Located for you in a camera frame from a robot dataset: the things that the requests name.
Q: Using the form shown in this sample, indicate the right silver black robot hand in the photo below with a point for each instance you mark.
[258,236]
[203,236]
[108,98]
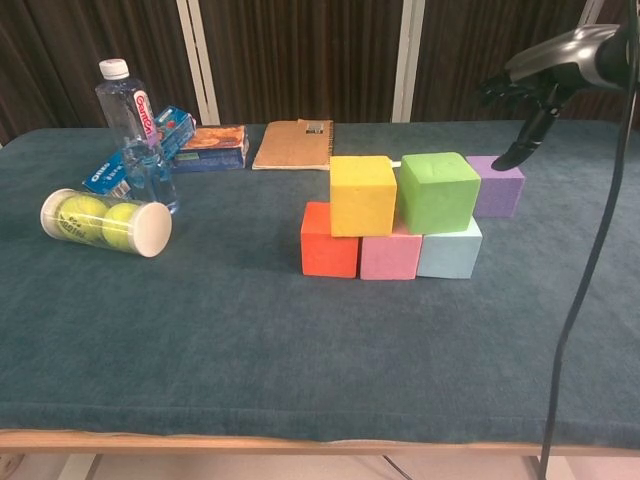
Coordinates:
[560,55]

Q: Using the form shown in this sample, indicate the purple foam cube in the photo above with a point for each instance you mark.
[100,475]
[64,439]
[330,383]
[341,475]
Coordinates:
[500,192]

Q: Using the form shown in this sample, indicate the green foam cube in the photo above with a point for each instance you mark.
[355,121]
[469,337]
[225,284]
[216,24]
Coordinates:
[435,195]

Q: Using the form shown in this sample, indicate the light blue foam cube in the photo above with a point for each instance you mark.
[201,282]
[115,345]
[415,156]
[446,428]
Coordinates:
[447,255]

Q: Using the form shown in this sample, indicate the yellow foam cube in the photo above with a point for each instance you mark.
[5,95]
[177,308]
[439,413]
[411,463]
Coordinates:
[362,200]

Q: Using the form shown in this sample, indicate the orange foam cube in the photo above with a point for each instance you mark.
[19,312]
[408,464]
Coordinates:
[325,255]

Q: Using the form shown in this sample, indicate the pink foam cube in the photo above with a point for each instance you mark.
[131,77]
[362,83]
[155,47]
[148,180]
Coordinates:
[390,257]

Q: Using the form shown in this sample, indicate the brown spiral notebook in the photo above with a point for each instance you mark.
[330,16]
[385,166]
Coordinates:
[295,145]

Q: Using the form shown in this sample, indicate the blue orange cracker box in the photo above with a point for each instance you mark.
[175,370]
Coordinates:
[215,145]

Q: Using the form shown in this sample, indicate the small blue drink carton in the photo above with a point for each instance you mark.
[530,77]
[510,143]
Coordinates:
[175,127]

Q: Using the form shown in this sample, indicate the clear plastic water bottle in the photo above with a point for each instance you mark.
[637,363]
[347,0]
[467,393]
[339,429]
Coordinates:
[120,100]

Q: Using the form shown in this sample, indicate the clear tennis ball tube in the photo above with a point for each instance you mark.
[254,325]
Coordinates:
[152,230]

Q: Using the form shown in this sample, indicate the yellow tennis ball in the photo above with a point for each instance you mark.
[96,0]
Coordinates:
[122,222]
[82,207]

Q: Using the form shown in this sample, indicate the blue Oreo packet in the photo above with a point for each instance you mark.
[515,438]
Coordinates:
[102,180]

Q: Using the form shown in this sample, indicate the dark blue table cloth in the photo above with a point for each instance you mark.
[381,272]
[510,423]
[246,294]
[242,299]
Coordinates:
[200,375]

